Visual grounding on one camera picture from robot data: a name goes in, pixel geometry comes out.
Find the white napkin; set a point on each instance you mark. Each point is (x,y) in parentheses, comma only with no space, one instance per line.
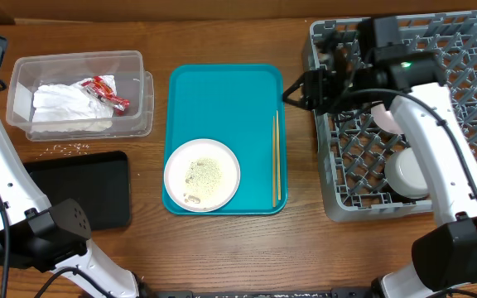
(61,108)
(97,109)

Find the large white plate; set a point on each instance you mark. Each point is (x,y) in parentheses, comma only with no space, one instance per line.
(202,175)

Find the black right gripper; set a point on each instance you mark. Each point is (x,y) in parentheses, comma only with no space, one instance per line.
(314,93)

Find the grey small saucer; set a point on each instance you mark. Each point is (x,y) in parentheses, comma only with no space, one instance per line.
(404,175)

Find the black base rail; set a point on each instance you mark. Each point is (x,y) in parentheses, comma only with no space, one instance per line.
(336,292)

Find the red snack wrapper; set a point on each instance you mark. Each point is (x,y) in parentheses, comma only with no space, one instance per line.
(97,88)

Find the wooden chopstick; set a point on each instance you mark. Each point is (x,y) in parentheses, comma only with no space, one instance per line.
(274,164)
(279,183)

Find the black plastic tray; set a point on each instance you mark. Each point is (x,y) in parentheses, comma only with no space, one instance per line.
(99,183)

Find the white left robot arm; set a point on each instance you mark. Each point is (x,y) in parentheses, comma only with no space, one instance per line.
(52,238)

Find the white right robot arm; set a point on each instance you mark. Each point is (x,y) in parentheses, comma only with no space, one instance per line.
(395,104)

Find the grey dishwasher rack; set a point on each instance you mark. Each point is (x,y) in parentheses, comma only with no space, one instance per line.
(353,150)

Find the scattered rice grains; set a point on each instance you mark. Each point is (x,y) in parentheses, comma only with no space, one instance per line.
(64,150)

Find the teal plastic serving tray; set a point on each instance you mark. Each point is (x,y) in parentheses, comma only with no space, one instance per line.
(234,105)

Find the clear plastic waste bin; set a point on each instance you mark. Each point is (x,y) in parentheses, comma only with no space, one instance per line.
(123,71)

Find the pink plastic bowl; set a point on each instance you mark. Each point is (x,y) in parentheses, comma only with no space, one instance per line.
(385,120)

